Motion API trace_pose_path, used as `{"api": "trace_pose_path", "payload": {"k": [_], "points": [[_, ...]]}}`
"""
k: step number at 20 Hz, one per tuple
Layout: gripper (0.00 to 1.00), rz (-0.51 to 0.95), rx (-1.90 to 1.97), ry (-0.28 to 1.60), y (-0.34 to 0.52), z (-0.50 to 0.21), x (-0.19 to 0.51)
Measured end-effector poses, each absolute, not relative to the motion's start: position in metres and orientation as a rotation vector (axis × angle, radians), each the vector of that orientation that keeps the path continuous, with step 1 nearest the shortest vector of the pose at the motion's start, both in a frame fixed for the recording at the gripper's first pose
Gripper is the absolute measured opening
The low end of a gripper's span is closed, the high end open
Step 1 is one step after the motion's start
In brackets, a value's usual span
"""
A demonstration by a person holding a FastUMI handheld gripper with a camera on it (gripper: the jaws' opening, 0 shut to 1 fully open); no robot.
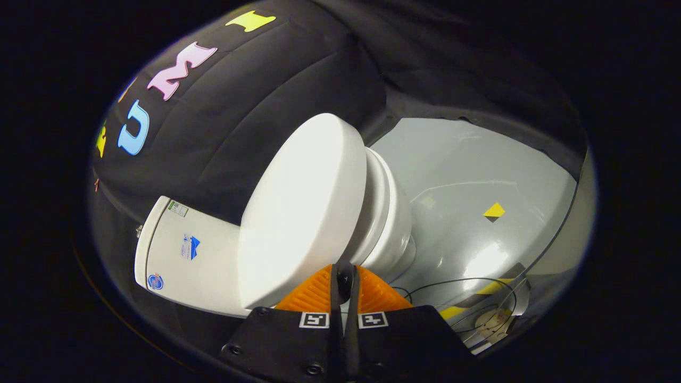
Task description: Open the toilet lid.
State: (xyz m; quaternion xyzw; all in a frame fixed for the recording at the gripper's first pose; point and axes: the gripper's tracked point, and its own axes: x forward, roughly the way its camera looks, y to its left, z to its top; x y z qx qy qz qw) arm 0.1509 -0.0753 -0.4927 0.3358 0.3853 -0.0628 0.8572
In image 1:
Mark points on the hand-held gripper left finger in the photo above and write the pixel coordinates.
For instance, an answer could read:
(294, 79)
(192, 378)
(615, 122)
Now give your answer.
(287, 340)

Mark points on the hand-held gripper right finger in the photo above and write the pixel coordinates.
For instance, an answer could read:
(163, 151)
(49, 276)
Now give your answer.
(404, 340)

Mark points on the white toilet body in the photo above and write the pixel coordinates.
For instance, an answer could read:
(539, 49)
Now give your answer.
(191, 266)

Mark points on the white toilet seat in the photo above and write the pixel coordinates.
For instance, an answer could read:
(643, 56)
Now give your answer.
(375, 202)

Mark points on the round pale floor disc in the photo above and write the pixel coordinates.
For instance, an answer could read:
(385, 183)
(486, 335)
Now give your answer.
(493, 323)

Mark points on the yellow black striped floor tape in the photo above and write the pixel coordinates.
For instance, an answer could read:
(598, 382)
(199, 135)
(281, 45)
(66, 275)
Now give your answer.
(487, 290)

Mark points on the yellow black square floor sticker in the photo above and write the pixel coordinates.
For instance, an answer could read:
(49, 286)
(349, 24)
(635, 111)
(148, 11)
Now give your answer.
(493, 211)

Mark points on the black backdrop cloth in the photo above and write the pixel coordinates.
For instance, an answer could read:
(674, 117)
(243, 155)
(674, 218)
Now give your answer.
(255, 106)

